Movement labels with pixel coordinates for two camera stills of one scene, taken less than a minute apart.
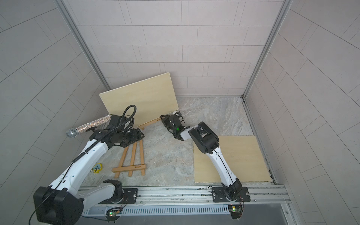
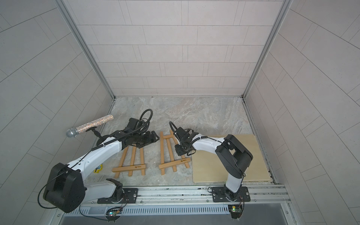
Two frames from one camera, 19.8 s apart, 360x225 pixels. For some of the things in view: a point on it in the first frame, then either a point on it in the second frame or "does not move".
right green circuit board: [236, 211] does not move
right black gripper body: [170, 123] to [181, 148]
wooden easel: [142, 126] to [173, 163]
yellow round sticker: [97, 167] does not move
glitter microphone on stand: [72, 132] does not move
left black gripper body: [126, 138] to [142, 139]
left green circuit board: [113, 213] does not move
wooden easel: [142, 167] does not move
